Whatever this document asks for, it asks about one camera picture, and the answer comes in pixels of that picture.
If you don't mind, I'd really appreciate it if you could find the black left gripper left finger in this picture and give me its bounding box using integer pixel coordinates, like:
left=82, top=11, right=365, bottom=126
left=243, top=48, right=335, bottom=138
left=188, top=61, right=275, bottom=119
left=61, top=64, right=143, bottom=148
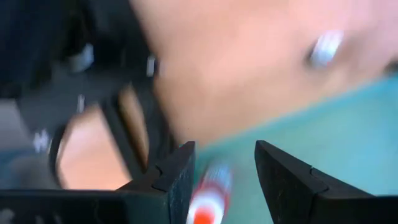
left=119, top=141, right=196, bottom=224

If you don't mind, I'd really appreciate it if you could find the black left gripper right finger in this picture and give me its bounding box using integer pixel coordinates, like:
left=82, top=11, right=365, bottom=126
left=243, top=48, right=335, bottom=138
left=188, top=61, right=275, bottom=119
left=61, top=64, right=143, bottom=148
left=254, top=140, right=374, bottom=224

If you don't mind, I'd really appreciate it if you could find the red-labelled white tube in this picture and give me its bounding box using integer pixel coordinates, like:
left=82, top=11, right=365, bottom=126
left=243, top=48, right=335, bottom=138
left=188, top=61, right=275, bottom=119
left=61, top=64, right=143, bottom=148
left=186, top=161, right=234, bottom=224

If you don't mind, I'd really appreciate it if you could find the teal plastic bin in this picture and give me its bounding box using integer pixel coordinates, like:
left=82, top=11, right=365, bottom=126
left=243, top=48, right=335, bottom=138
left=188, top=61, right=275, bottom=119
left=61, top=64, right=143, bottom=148
left=178, top=74, right=398, bottom=224

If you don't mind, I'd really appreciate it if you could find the black metal table frame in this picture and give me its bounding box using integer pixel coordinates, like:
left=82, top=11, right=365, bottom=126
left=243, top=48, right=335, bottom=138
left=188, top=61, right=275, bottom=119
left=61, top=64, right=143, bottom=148
left=46, top=71, right=178, bottom=190

